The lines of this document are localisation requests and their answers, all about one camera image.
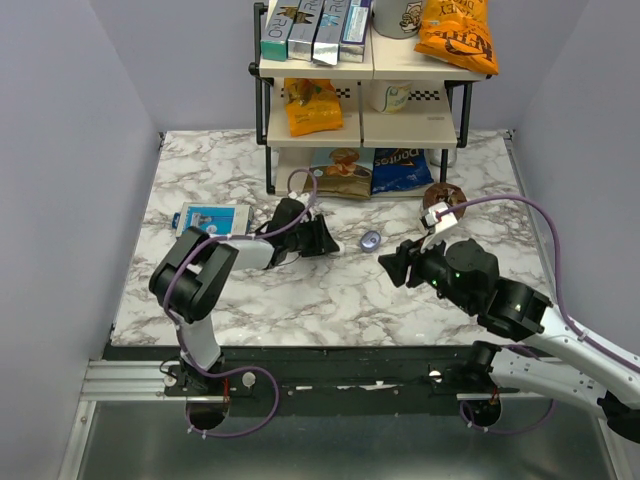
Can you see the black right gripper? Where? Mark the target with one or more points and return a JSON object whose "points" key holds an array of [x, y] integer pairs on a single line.
{"points": [[396, 264]]}

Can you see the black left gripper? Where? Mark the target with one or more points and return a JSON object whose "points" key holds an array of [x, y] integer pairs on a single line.
{"points": [[321, 243]]}

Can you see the purple earbud charging case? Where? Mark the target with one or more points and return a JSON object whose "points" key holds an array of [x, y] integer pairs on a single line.
{"points": [[370, 241]]}

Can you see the white earbud charging case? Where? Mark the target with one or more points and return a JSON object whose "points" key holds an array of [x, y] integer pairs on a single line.
{"points": [[341, 249]]}

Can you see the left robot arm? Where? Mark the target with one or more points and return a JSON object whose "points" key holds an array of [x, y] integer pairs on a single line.
{"points": [[190, 279]]}

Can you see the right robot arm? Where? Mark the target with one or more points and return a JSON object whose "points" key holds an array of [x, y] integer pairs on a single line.
{"points": [[590, 372]]}

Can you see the brown cookie bag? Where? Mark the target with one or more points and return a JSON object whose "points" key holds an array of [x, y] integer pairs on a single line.
{"points": [[343, 172]]}

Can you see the blue Doritos bag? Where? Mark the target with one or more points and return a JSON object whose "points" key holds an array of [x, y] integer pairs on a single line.
{"points": [[398, 170]]}

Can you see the blue razor box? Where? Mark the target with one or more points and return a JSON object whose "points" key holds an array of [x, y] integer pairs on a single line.
{"points": [[215, 220]]}

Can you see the beige three-tier shelf rack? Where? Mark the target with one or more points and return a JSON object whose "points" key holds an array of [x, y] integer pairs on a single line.
{"points": [[437, 116]]}

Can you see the orange snack bag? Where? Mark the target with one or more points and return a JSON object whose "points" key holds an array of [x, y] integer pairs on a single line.
{"points": [[311, 105]]}

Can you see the white yogurt cup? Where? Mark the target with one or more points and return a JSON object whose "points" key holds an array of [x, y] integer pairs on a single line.
{"points": [[389, 97]]}

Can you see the purple white box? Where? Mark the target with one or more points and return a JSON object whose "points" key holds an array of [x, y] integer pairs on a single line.
{"points": [[352, 43]]}

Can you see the silver blue RO box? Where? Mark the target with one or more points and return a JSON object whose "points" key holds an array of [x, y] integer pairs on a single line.
{"points": [[328, 36]]}

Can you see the teal RO box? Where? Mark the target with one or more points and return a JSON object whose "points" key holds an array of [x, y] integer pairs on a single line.
{"points": [[274, 39]]}

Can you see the grey printed mug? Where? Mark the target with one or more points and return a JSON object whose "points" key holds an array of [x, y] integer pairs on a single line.
{"points": [[397, 19]]}

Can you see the orange kettle chips bag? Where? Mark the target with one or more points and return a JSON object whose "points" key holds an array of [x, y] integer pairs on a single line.
{"points": [[458, 32]]}

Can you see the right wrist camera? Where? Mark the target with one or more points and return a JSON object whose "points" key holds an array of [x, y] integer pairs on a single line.
{"points": [[436, 221]]}

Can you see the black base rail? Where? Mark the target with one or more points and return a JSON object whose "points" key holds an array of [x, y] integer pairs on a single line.
{"points": [[348, 381]]}

